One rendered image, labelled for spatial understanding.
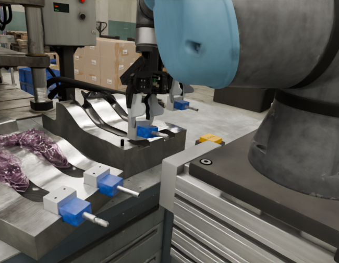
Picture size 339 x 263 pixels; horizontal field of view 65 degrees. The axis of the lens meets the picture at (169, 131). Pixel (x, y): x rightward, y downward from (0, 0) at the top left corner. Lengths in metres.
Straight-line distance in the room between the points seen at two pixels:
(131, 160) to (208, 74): 0.53
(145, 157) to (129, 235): 0.25
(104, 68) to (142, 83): 4.17
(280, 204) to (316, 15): 0.18
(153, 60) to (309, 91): 0.45
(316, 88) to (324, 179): 0.09
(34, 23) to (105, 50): 3.53
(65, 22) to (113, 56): 3.18
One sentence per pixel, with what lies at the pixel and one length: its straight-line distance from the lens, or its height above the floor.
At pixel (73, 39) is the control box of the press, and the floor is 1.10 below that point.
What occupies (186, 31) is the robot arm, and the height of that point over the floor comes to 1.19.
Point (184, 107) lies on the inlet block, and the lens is 0.99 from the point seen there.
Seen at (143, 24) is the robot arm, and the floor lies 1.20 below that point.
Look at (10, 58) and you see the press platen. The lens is 1.36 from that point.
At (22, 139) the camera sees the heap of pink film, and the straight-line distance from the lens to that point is 0.75.
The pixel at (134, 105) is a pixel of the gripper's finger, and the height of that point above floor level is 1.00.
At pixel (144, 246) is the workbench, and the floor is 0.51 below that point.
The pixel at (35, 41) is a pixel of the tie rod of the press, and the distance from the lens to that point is 1.34.
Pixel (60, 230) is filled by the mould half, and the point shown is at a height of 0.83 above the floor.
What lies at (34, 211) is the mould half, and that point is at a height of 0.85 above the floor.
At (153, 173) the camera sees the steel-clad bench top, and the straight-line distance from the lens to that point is 0.78.
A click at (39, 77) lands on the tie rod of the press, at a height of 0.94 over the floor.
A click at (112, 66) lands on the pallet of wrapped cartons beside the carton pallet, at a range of 4.72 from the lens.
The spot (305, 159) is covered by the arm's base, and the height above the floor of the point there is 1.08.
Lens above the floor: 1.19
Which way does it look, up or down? 21 degrees down
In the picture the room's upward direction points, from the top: 5 degrees clockwise
